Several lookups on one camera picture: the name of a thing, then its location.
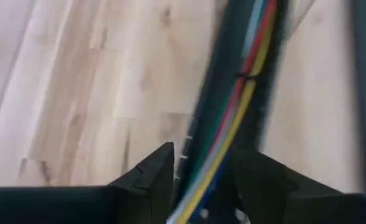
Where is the black slotted cable duct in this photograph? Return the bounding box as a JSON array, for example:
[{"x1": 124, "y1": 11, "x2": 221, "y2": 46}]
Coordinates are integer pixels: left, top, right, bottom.
[{"x1": 172, "y1": 0, "x2": 295, "y2": 224}]

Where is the multicolour wire bundle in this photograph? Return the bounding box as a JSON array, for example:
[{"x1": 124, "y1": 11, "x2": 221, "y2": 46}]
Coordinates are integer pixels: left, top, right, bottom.
[
  {"x1": 175, "y1": 12, "x2": 278, "y2": 224},
  {"x1": 215, "y1": 0, "x2": 278, "y2": 147}
]

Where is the multicoloured cable bundle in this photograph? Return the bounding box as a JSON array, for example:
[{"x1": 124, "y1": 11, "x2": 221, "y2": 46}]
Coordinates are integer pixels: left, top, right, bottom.
[{"x1": 196, "y1": 154, "x2": 232, "y2": 222}]

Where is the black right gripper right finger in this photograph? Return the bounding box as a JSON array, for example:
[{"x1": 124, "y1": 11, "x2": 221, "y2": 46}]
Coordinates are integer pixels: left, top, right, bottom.
[{"x1": 232, "y1": 146, "x2": 366, "y2": 224}]

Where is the green cable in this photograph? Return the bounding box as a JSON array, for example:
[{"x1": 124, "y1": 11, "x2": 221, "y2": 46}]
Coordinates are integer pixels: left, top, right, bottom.
[{"x1": 187, "y1": 0, "x2": 269, "y2": 189}]

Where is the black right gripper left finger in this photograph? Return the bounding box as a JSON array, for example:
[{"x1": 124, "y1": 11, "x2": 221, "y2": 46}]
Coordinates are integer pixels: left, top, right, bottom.
[{"x1": 0, "y1": 142, "x2": 175, "y2": 224}]

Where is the black zip tie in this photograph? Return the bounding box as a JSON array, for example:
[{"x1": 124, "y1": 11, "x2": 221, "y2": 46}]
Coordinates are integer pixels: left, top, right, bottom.
[{"x1": 236, "y1": 72, "x2": 258, "y2": 80}]

